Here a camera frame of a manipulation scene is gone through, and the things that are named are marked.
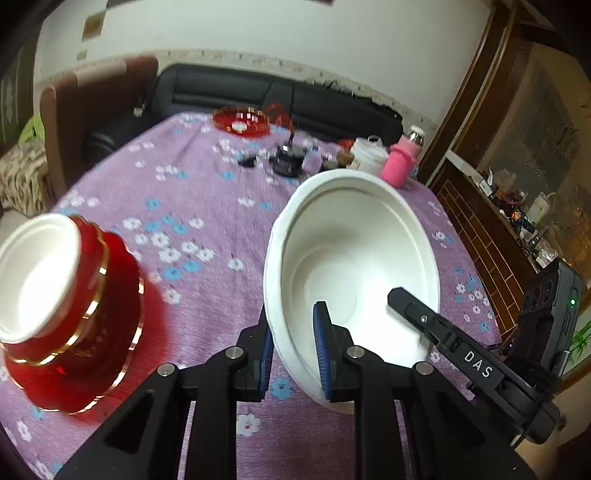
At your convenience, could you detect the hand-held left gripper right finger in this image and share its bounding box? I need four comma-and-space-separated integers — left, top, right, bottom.
312, 300, 540, 480

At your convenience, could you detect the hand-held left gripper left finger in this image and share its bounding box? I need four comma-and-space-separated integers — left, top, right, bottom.
54, 305, 275, 480

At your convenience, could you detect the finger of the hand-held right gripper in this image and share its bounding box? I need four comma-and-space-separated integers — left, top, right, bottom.
386, 287, 462, 357

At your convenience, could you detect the white plastic bowl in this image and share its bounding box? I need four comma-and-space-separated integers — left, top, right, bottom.
0, 213, 83, 345
263, 168, 441, 414

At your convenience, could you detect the red glass plate gold rim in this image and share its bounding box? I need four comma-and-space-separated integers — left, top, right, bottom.
213, 104, 271, 136
2, 277, 146, 415

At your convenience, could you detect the red cup with white interior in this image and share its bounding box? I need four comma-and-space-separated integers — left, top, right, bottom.
4, 216, 141, 367

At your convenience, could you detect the green potted plant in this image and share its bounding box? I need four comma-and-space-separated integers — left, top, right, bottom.
569, 320, 591, 372

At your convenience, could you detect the brick-patterned wooden sideboard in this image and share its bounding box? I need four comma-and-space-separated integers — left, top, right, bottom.
427, 151, 561, 344

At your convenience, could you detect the white kettle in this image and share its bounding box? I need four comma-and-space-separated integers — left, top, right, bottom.
527, 193, 554, 224

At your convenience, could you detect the pink sleeved bottle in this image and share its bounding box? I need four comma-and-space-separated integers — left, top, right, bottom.
380, 125, 425, 188

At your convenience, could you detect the white jar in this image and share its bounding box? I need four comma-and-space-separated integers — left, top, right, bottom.
349, 137, 389, 175

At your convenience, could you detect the purple floral tablecloth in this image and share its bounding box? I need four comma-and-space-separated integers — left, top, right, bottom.
0, 111, 505, 480

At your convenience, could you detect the red plastic bag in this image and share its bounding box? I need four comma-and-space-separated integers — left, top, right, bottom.
264, 102, 295, 126

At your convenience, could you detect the black leather sofa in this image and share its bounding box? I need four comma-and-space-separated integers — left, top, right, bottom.
85, 63, 404, 155

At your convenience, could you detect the patterned cushion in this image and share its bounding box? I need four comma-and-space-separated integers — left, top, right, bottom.
0, 142, 52, 219

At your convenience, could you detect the brown armchair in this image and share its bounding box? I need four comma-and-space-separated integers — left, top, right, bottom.
39, 55, 160, 197

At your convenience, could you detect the green cloth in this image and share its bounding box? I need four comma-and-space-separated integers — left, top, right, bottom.
17, 115, 46, 147

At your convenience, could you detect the dark wooden glass-door cabinet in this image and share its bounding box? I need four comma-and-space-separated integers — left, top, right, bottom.
0, 28, 41, 149

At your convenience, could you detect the brown wooden door frame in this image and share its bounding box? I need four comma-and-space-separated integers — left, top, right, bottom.
418, 0, 541, 185

